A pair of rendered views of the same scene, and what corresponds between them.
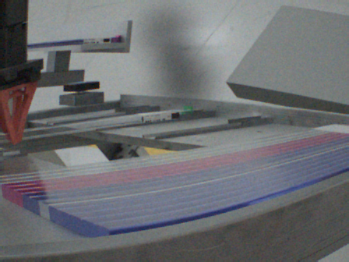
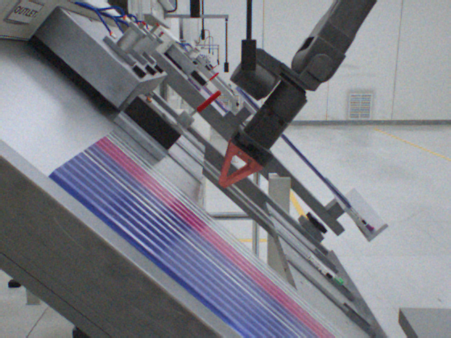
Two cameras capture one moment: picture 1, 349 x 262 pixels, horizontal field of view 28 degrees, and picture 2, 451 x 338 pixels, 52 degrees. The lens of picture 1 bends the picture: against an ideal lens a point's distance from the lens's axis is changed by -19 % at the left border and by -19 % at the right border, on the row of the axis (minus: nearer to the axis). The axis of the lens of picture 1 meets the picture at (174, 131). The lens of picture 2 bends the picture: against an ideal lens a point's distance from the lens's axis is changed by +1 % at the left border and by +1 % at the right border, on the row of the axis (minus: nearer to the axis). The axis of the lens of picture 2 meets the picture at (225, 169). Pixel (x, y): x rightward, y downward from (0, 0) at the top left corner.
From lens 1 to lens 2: 0.28 m
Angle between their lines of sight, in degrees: 31
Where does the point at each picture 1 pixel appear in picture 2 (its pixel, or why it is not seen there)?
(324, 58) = not seen: outside the picture
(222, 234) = (93, 243)
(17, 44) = (266, 129)
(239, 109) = (365, 310)
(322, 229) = not seen: outside the picture
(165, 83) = (407, 303)
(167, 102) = (342, 273)
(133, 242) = (21, 171)
